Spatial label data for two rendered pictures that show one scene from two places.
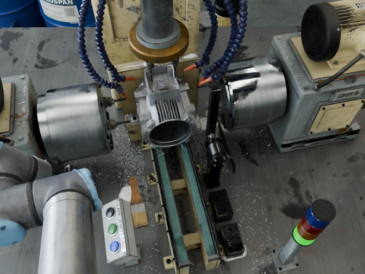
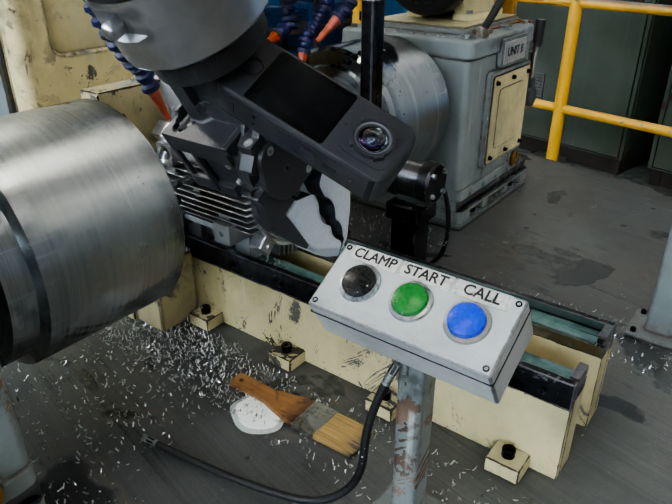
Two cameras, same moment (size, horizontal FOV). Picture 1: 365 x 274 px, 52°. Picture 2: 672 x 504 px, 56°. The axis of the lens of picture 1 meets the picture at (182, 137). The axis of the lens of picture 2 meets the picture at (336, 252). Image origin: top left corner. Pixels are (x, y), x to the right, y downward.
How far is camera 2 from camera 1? 0.91 m
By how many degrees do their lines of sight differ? 41
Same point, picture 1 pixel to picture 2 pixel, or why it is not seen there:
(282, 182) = (511, 256)
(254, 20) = not seen: hidden behind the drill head
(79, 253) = not seen: outside the picture
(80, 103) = (63, 114)
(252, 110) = (415, 98)
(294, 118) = (467, 120)
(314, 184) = (551, 238)
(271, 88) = (418, 56)
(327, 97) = (494, 59)
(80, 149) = (113, 245)
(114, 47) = (54, 75)
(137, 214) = (325, 428)
